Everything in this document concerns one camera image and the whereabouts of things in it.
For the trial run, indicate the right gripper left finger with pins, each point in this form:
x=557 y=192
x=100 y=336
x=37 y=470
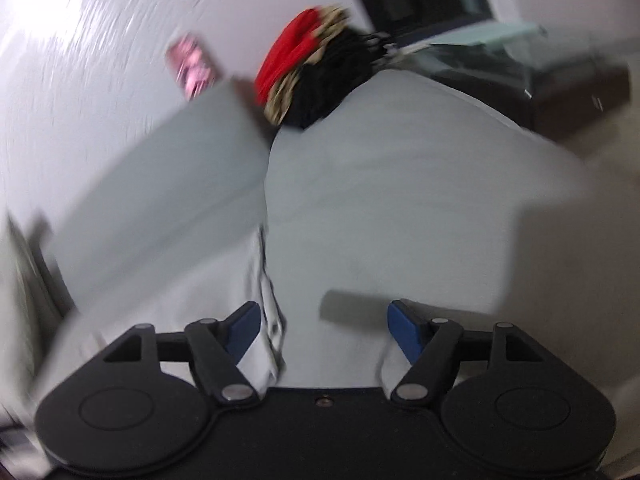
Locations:
x=240 y=329

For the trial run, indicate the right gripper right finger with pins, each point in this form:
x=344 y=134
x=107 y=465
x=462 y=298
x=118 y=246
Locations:
x=408 y=329

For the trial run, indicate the white t-shirt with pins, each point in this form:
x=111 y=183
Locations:
x=318 y=328

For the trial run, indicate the grey sofa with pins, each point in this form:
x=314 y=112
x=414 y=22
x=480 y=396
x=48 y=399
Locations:
x=440 y=200

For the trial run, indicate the grey throw pillow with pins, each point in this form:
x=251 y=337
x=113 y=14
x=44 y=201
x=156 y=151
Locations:
x=34 y=303

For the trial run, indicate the black folded garment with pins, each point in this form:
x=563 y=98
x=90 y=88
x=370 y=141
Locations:
x=348 y=60

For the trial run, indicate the dark glass side table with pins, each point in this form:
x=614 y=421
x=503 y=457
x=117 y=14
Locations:
x=549 y=80

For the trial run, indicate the red folded garment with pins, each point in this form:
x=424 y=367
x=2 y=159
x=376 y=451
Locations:
x=297 y=42

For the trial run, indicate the tan folded garment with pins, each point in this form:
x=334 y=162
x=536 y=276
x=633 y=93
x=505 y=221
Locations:
x=334 y=20

